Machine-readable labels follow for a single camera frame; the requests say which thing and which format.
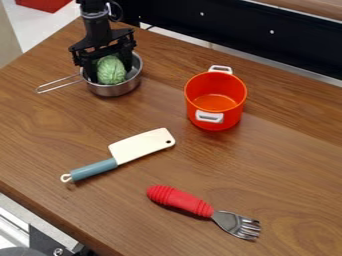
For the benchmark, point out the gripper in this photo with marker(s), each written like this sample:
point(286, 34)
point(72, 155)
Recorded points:
point(101, 44)

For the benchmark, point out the green toy cabbage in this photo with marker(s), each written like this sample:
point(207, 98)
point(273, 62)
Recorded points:
point(110, 69)

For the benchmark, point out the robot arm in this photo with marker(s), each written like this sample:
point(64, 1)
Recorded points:
point(95, 13)

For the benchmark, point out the silver pot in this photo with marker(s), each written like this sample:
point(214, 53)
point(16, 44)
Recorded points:
point(115, 83)

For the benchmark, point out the white toy cleaver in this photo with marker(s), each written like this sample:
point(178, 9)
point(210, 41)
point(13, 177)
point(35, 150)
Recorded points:
point(129, 152)

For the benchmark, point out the red box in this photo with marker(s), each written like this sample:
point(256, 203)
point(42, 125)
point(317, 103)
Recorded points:
point(42, 4)

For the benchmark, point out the orange toy pot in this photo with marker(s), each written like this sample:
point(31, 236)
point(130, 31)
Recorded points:
point(215, 98)

